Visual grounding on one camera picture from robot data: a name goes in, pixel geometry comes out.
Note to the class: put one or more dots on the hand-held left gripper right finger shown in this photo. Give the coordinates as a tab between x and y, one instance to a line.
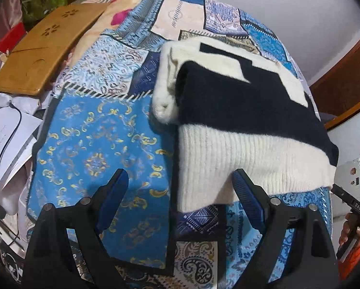
247	203

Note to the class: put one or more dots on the wooden door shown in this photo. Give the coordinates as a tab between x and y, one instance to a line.
348	87

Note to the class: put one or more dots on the white plastic panel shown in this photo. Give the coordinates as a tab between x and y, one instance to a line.
351	171

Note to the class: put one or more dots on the red box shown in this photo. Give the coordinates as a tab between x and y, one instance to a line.
6	37

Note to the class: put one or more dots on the person's right hand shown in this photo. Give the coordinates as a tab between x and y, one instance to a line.
344	230

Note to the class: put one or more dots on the white paper sheets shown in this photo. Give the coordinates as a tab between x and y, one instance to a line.
8	132

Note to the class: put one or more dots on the black and white striped sweater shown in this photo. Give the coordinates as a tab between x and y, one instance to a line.
243	105

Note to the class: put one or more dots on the black charger plug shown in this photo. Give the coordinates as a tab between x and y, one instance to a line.
0	211

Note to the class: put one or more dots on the blue patchwork blanket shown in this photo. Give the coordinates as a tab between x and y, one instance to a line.
92	144

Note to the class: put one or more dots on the green fabric storage box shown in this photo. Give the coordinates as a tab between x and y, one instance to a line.
53	0

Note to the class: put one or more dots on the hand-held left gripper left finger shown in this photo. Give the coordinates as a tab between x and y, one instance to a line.
113	197

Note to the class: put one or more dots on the white sliding wardrobe door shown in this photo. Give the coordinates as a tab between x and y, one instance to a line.
348	144

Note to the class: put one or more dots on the wooden lap desk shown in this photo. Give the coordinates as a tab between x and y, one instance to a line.
41	54

